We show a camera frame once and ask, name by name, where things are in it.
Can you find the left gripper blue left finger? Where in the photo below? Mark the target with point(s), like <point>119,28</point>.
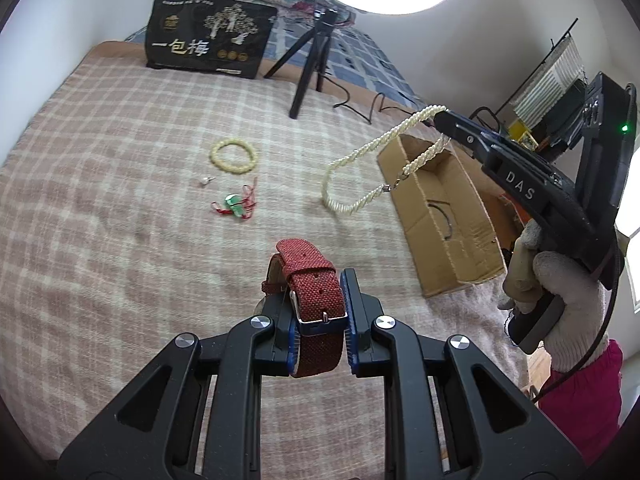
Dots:
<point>193,412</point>

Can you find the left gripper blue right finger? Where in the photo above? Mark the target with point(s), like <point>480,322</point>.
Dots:
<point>449,412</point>

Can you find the red strap wristwatch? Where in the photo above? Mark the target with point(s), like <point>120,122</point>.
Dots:
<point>309,280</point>

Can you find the red cord jade pendant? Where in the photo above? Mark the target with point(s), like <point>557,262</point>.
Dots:
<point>240,206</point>

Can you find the pink right sleeve forearm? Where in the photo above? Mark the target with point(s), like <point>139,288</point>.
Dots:
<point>586,408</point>

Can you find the white gloved right hand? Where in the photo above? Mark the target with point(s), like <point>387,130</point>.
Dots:
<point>554,302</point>

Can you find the window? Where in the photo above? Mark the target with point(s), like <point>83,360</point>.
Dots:
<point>628,224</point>

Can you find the yellow crate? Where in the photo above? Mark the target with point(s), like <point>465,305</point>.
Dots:
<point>519,133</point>

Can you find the open cardboard box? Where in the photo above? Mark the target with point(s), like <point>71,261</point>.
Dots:
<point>450,236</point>

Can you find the striped white towel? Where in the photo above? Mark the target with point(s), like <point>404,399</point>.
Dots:
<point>549,83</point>

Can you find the black clothes rack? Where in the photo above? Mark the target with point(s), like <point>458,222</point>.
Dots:
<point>558,130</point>

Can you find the pink plaid blanket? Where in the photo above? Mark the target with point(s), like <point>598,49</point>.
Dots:
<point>109,247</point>

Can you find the blue patterned bed sheet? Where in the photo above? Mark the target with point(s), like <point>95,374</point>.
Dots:
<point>354,57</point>

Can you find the black tripod stand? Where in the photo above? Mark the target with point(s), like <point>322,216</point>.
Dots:
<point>319,37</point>

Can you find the black snack bag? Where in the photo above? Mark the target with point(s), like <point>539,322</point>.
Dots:
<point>248,25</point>

